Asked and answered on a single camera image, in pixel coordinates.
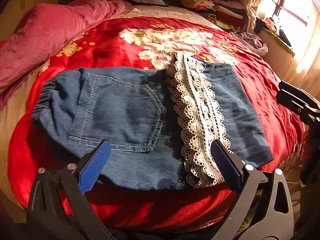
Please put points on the pink quilt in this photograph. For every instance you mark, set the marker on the pink quilt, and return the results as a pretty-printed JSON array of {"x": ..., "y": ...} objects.
[{"x": 43, "y": 31}]

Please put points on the red floral blanket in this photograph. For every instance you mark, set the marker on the red floral blanket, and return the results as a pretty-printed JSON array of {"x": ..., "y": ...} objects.
[{"x": 149, "y": 43}]

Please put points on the cream curtain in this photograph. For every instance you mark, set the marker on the cream curtain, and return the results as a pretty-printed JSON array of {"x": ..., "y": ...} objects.
[{"x": 291, "y": 30}]

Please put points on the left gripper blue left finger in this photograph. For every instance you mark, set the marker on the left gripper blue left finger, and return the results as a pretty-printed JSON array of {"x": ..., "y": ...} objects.
[{"x": 91, "y": 166}]

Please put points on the blue denim pants with lace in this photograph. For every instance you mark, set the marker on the blue denim pants with lace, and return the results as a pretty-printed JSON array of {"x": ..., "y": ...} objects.
[{"x": 160, "y": 123}]

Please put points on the pile of folded clothes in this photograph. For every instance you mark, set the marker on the pile of folded clothes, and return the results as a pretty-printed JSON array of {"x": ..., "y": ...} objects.
[{"x": 227, "y": 14}]

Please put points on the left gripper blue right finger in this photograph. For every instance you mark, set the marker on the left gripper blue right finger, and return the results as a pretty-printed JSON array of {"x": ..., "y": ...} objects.
[{"x": 229, "y": 165}]

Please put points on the basket with purple clothes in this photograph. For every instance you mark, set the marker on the basket with purple clothes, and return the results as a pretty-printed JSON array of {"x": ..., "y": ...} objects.
[{"x": 252, "y": 42}]

